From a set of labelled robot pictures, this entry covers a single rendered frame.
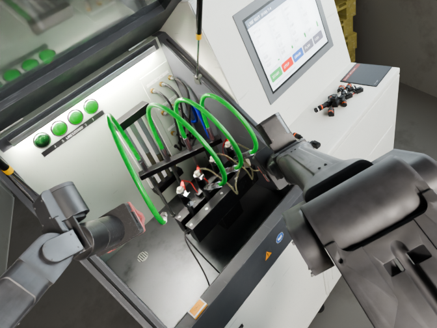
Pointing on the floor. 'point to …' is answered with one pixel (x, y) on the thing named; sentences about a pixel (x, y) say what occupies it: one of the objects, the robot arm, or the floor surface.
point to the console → (237, 63)
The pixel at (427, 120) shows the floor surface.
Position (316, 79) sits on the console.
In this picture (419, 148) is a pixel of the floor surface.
